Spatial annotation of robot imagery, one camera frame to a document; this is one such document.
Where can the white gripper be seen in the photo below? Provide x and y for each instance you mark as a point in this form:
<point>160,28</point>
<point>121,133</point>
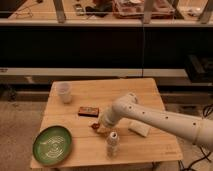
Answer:
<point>103,126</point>

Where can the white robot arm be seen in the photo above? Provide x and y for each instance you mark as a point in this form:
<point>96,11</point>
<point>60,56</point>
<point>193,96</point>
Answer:
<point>195,129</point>

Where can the brown rectangular box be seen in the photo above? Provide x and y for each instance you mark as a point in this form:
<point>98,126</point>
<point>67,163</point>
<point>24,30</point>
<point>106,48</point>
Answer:
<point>88,111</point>

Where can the white sponge block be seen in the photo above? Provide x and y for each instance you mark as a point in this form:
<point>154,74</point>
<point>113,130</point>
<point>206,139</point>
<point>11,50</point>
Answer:
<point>139,128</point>

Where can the wooden folding table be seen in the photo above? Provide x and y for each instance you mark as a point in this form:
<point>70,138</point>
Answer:
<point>89,149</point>

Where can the translucent plastic cup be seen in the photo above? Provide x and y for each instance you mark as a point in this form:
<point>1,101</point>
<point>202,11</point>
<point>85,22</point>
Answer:
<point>64,92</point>

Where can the green plate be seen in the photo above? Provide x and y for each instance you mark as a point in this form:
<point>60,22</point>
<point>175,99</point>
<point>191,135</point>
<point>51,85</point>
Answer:
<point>52,146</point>

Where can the cluttered tray on bench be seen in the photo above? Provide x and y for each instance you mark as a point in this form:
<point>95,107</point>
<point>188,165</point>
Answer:
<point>135,8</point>

